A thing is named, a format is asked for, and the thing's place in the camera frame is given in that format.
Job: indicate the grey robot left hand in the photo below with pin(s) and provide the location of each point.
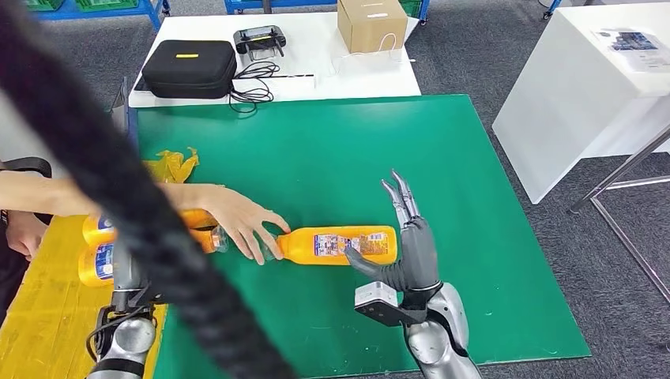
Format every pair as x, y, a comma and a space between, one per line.
125, 267

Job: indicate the person's hand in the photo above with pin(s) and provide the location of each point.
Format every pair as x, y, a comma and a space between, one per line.
26, 235
241, 219

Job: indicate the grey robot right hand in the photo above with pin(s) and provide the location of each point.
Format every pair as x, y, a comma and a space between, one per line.
418, 256

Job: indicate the orange detergent bottle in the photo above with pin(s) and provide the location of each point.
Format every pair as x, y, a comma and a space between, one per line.
97, 267
99, 230
335, 246

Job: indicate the person's forearm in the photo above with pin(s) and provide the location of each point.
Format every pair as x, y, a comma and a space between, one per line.
42, 196

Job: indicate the person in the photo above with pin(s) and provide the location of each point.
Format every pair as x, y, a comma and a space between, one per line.
8, 282

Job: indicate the black chair armrest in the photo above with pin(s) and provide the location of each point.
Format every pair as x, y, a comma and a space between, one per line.
26, 165

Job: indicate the crumpled yellow plastic bag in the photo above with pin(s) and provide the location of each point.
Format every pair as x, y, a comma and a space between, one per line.
173, 165

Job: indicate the yellow taped board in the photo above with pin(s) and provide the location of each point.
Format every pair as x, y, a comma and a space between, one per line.
47, 324

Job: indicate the black zip carrying case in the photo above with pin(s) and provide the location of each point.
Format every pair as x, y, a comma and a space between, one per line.
188, 70

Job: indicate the black remote controller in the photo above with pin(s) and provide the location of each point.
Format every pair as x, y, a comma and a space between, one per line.
260, 39

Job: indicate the clear plastic bag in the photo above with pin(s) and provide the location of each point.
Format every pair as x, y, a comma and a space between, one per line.
367, 63

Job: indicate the white cabinet table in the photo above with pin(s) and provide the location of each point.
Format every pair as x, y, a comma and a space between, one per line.
565, 104

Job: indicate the blue storage rack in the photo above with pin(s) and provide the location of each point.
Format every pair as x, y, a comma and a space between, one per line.
246, 5
153, 10

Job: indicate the green plastic crate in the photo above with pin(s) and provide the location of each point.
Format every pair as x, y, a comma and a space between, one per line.
42, 4
107, 4
412, 6

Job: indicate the brown cardboard box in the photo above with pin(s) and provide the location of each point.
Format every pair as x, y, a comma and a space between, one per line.
370, 26

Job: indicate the blue caster leg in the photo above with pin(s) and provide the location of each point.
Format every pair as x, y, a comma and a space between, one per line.
549, 8

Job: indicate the printed paper leaflet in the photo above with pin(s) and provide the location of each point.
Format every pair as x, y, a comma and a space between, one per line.
633, 43

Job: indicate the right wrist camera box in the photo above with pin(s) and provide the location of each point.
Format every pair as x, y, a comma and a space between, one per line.
374, 295

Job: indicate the silver metal frame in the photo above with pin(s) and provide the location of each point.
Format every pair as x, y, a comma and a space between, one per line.
628, 166

